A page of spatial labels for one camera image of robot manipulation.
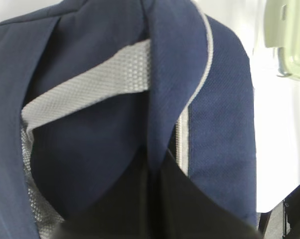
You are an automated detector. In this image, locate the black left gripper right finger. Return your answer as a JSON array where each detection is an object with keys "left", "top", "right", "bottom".
[{"left": 258, "top": 185, "right": 300, "bottom": 239}]

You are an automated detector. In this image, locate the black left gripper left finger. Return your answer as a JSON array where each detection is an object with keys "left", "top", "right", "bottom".
[{"left": 52, "top": 149, "right": 259, "bottom": 239}]

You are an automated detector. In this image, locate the navy blue lunch bag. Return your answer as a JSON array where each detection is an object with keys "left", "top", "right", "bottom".
[{"left": 0, "top": 0, "right": 256, "bottom": 239}]

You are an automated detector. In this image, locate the green lid glass container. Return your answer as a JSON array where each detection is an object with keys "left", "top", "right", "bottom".
[{"left": 251, "top": 0, "right": 300, "bottom": 81}]

